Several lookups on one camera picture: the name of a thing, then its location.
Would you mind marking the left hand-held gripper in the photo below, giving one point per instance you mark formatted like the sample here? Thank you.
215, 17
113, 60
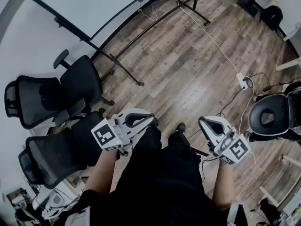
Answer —
105, 135

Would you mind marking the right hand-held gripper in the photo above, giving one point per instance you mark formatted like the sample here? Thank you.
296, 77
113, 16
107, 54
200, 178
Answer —
237, 149

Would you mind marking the black-framed whiteboard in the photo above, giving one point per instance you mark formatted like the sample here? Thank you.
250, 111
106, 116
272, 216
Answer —
82, 8

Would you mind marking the person's left forearm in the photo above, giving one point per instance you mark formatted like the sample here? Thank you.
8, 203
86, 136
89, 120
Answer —
101, 171

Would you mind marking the person's right forearm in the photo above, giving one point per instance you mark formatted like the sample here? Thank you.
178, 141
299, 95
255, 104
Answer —
223, 185

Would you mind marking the person's black left shoe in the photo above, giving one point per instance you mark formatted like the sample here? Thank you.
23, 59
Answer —
154, 122

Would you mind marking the person's black shoe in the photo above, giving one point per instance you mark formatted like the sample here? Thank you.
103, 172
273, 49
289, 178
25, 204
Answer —
154, 122
180, 127

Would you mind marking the black flat device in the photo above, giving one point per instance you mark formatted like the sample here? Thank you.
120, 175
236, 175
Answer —
198, 151

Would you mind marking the person's black right shoe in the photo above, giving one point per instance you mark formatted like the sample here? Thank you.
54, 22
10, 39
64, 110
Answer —
180, 127

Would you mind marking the black round stool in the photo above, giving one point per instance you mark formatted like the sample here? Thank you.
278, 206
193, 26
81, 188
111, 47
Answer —
256, 121

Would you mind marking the person's black-clothed body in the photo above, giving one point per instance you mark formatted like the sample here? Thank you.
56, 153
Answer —
160, 185

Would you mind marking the black mesh office chair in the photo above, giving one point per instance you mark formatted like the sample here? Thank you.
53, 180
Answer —
80, 79
54, 159

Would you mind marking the black white-trimmed bag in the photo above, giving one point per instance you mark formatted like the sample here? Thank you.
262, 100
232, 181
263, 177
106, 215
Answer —
295, 112

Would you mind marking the white table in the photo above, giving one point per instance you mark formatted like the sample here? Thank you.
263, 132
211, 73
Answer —
294, 33

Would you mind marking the black round bag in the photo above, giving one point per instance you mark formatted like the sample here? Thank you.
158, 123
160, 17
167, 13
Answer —
271, 16

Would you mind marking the light wood table black leg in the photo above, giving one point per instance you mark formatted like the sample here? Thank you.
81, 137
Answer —
250, 1

